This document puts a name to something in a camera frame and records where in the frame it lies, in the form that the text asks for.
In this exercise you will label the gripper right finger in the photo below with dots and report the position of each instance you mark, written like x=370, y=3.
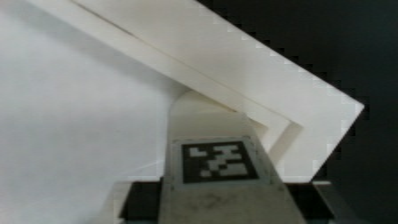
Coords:
x=322, y=205

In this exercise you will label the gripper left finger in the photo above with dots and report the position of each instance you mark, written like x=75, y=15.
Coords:
x=136, y=202

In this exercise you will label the white leg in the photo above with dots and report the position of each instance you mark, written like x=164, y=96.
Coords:
x=221, y=185

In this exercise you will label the white square tabletop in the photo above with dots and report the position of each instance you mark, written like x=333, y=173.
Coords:
x=102, y=59

